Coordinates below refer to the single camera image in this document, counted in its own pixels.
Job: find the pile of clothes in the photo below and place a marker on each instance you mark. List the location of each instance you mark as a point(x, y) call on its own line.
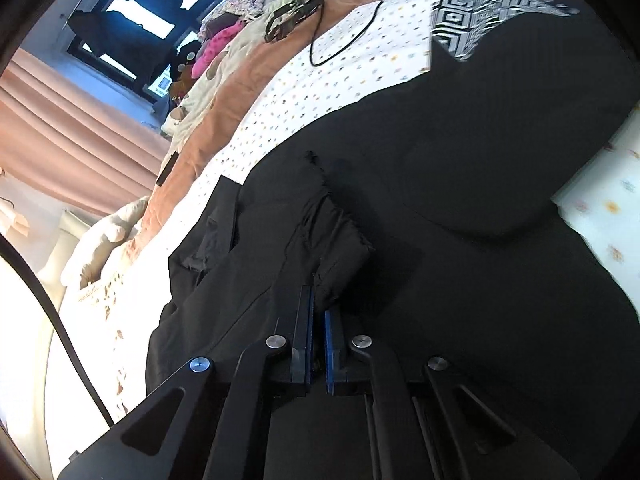
point(220, 75)

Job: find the pink curtain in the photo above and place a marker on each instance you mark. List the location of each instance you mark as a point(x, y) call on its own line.
point(65, 140)

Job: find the black label tag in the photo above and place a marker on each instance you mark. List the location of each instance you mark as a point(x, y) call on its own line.
point(167, 169)

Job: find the brown plush toy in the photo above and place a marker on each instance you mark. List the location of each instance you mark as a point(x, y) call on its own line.
point(184, 72)

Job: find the white floral bed sheet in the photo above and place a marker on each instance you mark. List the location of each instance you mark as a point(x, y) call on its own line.
point(350, 60)

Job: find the white plush pillow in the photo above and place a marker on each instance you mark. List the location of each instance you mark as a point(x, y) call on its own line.
point(100, 240)

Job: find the pink fuzzy cloth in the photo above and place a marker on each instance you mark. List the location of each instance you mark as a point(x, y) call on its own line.
point(215, 47)

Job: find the brown blanket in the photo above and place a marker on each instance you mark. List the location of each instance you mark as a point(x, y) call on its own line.
point(225, 125)

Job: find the dark hanging garment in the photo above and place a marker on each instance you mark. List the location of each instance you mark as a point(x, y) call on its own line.
point(115, 40)

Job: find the black garment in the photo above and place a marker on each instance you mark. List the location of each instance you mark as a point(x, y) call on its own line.
point(450, 185)

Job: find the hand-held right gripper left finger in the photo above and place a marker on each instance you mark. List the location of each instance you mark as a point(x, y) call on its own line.
point(306, 340)

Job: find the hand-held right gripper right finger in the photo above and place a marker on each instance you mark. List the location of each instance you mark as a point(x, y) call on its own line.
point(330, 355)

